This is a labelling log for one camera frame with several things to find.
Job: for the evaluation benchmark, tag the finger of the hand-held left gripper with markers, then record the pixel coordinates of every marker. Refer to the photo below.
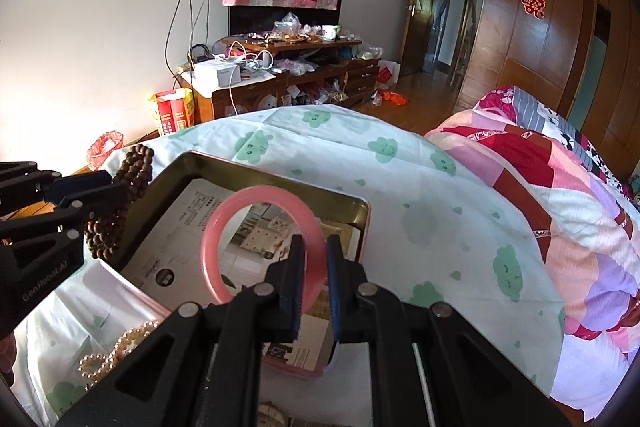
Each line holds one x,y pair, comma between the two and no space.
105,199
85,184

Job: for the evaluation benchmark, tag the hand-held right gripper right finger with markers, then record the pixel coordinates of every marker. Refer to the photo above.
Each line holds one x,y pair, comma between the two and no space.
334,302

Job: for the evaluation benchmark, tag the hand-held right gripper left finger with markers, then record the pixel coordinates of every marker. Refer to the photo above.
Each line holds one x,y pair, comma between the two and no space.
295,292

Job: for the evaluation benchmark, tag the pink tin box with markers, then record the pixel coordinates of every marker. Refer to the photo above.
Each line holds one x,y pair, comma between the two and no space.
325,207

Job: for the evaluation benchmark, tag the pink bangle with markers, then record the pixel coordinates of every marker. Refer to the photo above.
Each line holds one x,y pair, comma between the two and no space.
210,232

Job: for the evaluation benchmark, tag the red plastic bag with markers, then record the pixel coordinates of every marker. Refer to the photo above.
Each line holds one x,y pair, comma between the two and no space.
102,149

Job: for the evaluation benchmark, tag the printed paper leaflet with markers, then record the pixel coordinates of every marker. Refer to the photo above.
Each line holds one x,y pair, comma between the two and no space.
200,207

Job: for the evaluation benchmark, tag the yellow and red bag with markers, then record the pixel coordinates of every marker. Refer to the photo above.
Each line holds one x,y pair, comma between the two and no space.
172,112

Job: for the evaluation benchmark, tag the white sheet with green clouds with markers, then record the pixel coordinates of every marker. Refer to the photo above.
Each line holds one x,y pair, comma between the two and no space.
400,187

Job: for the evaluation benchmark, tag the white cardboard box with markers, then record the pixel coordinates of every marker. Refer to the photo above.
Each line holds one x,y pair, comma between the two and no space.
217,74

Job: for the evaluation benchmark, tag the orange plastic bag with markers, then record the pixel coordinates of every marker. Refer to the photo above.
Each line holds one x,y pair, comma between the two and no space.
392,98

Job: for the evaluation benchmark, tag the wooden television cabinet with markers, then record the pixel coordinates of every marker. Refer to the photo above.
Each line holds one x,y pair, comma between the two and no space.
360,74

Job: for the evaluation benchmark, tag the black television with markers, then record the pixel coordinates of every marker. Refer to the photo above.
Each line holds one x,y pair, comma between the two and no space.
250,19

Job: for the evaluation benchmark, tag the red and white paper bag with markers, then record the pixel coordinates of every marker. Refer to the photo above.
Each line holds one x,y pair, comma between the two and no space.
387,74

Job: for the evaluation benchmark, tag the clear plastic bag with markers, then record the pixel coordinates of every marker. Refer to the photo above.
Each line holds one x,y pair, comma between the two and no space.
287,26

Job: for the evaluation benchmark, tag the pink patchwork quilt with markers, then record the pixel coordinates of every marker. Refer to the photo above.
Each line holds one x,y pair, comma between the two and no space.
575,217

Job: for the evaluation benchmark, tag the white mug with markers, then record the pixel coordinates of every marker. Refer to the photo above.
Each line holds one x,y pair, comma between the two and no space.
328,33

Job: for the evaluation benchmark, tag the wooden door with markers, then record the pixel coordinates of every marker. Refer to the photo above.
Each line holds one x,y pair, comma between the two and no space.
417,7

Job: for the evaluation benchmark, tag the wooden wardrobe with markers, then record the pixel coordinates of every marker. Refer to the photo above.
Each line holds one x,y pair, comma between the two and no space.
540,57

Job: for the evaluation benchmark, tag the red paper wall decoration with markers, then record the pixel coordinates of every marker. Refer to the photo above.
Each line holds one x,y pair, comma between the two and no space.
533,3

